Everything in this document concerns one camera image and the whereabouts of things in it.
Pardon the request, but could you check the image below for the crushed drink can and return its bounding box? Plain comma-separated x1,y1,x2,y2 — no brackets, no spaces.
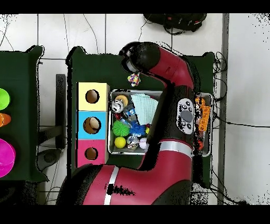
111,98,125,114

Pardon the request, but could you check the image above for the green spiky ball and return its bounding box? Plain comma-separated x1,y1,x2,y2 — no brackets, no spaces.
111,119,131,137

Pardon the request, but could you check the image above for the blue spiky ball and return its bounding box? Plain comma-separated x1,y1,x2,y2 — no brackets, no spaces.
129,121,147,137

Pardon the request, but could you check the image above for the orange plastic cup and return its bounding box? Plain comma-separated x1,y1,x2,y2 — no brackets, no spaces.
0,113,12,128

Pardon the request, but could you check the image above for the dark green table cloth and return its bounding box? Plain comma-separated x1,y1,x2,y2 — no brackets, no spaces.
65,45,216,187

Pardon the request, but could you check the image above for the mint green muslin cloth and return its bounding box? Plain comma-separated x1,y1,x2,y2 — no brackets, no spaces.
130,93,159,126

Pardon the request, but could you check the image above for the orange plastic grid tray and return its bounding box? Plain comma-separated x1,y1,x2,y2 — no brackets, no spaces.
197,105,211,132

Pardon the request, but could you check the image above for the yellow ball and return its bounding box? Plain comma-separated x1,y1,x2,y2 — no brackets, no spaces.
114,136,127,149

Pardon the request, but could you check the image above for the black power cable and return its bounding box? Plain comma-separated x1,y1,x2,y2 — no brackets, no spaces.
213,111,270,129

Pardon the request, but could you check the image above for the wooden three-hole box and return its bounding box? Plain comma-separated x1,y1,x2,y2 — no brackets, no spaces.
75,81,111,169

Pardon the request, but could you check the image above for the colourful knotted rope toy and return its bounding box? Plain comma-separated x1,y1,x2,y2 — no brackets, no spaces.
127,72,141,88

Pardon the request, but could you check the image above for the white baseball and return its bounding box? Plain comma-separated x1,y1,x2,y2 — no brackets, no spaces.
139,137,150,150

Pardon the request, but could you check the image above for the green-clothed side table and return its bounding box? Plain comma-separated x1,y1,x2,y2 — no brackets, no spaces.
0,44,50,183

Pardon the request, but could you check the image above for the magenta plastic bowl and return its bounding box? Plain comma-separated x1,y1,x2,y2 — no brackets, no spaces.
0,138,17,179

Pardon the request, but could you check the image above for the silver mesh bin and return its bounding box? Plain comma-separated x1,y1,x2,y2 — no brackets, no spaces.
107,88,213,157

